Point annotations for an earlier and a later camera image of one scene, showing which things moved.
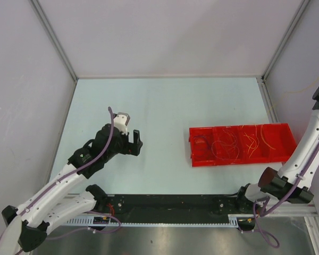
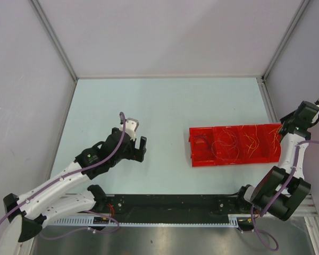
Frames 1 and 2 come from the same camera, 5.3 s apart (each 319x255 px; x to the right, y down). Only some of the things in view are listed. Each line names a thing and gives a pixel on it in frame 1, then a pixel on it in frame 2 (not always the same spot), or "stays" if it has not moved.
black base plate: (169, 206) stays
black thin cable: (206, 137) stays
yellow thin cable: (297, 91) → (275, 135)
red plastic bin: (240, 144) stays
